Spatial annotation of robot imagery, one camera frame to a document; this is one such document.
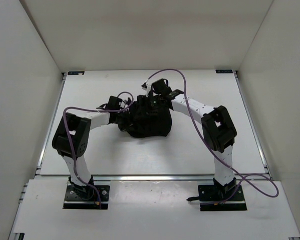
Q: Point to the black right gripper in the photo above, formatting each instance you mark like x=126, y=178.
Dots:
x=142, y=101

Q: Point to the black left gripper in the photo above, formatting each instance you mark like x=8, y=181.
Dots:
x=128, y=124

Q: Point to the black pleated skirt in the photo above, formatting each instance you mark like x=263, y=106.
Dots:
x=146, y=126

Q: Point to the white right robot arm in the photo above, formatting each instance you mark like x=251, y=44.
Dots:
x=218, y=131

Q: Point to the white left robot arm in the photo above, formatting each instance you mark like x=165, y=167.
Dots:
x=71, y=141

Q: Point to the right corner label sticker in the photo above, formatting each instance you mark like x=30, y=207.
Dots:
x=222, y=71

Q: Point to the corner label sticker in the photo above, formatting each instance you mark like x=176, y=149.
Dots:
x=75, y=73
x=222, y=71

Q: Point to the left corner label sticker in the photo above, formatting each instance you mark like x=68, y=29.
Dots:
x=75, y=73

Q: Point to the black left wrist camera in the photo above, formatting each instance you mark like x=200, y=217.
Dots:
x=114, y=103

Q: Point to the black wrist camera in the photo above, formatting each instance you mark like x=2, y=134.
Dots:
x=161, y=87
x=114, y=103

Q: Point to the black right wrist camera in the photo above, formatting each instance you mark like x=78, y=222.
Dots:
x=161, y=87

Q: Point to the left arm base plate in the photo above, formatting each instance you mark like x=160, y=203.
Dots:
x=86, y=198

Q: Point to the aluminium table front rail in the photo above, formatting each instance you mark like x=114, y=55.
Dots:
x=160, y=177

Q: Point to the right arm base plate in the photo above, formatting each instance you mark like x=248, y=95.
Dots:
x=217, y=197

